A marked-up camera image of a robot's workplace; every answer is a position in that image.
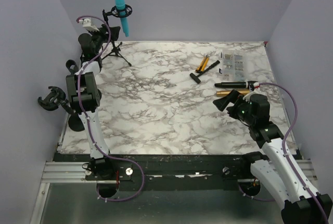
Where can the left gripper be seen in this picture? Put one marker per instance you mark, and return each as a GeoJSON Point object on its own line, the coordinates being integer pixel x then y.
{"type": "Point", "coordinates": [102, 33]}

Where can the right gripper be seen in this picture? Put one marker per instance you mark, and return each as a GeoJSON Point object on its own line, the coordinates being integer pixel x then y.
{"type": "Point", "coordinates": [222, 102]}

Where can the black microphone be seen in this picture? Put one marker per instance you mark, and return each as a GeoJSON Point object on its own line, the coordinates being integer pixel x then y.
{"type": "Point", "coordinates": [236, 85]}

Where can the gold microphone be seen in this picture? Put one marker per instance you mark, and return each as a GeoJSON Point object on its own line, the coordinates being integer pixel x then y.
{"type": "Point", "coordinates": [224, 93]}

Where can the black round-base mic stand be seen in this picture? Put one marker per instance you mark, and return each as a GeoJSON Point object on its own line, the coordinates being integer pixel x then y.
{"type": "Point", "coordinates": [71, 67]}

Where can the black round-base shockmount stand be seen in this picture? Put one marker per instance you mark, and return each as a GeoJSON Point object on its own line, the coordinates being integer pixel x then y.
{"type": "Point", "coordinates": [56, 98]}

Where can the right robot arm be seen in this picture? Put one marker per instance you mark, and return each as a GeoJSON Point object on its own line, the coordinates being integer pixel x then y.
{"type": "Point", "coordinates": [274, 166]}

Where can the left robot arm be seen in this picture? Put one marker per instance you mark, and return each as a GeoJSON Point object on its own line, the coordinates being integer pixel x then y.
{"type": "Point", "coordinates": [100, 165]}

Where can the black tripod mic stand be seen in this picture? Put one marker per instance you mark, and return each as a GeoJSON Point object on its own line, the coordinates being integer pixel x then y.
{"type": "Point", "coordinates": [116, 48]}

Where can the blue microphone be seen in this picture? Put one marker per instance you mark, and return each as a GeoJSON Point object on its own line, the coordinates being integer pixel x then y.
{"type": "Point", "coordinates": [121, 7]}

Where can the clear plastic screw box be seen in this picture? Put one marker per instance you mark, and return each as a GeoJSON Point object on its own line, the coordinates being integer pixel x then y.
{"type": "Point", "coordinates": [233, 66]}

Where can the yellow utility knife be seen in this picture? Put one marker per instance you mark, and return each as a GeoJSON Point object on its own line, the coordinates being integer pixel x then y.
{"type": "Point", "coordinates": [202, 65]}

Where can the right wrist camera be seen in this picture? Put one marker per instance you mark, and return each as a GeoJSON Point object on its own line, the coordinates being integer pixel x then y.
{"type": "Point", "coordinates": [254, 88]}

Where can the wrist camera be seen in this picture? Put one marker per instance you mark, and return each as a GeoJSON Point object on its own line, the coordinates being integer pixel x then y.
{"type": "Point", "coordinates": [254, 88]}
{"type": "Point", "coordinates": [88, 25]}

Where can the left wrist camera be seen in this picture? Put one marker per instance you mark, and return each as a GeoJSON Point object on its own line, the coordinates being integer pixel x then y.
{"type": "Point", "coordinates": [88, 25]}

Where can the black T-handle tool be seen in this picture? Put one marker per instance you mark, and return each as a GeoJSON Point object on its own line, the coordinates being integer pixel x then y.
{"type": "Point", "coordinates": [196, 77]}

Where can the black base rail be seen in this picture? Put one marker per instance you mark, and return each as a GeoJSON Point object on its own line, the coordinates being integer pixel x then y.
{"type": "Point", "coordinates": [172, 172]}

